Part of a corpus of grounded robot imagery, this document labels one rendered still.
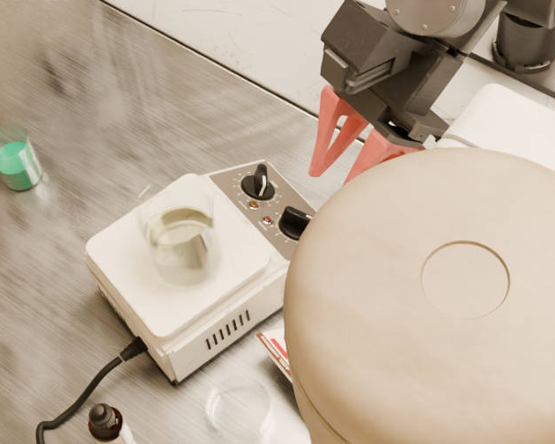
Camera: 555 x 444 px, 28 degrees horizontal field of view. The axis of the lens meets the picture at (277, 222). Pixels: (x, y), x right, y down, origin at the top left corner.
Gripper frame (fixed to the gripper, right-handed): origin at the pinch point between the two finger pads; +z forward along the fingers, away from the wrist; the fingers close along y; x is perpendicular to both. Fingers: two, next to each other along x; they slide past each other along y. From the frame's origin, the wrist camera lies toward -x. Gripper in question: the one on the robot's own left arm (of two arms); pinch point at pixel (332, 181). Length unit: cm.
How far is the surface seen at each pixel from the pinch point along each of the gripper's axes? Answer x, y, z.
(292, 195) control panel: 7.6, -6.6, 6.2
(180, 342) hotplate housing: -5.8, 0.2, 17.3
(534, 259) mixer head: -48, 32, -18
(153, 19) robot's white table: 12.8, -35.8, 5.3
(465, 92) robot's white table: 24.2, -6.3, -8.3
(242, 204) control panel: 2.3, -7.1, 8.2
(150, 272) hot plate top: -6.6, -5.5, 14.7
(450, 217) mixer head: -48, 29, -18
